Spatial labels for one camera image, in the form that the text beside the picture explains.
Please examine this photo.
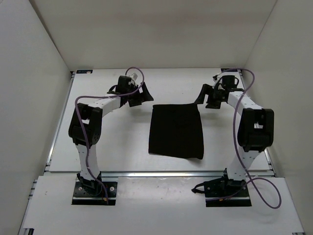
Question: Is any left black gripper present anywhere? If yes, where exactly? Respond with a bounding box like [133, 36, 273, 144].
[126, 82, 153, 107]

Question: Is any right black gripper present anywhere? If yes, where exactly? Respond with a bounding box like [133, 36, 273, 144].
[194, 84, 224, 109]

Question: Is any black skirt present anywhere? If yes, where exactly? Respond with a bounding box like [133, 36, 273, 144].
[148, 103, 204, 160]

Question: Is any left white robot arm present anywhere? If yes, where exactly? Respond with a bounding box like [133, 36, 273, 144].
[68, 73, 154, 195]

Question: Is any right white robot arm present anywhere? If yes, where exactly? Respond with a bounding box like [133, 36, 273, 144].
[195, 75, 274, 196]

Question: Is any right blue label sticker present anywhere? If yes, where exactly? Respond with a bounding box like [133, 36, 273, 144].
[221, 68, 238, 72]

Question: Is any blue label sticker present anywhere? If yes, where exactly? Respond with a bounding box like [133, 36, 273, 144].
[221, 68, 238, 72]
[76, 70, 93, 74]

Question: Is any left blue label sticker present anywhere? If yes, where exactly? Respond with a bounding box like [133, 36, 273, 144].
[76, 70, 93, 74]

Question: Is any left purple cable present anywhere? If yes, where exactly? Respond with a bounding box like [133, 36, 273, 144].
[75, 67, 145, 205]

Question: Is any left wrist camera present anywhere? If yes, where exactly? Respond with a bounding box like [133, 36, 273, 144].
[129, 72, 138, 86]

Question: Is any aluminium rail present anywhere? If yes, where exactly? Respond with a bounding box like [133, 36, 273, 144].
[101, 171, 223, 178]

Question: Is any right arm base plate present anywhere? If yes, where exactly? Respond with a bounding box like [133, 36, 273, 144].
[191, 176, 252, 208]

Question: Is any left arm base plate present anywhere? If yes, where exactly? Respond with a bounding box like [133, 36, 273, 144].
[71, 181, 118, 206]

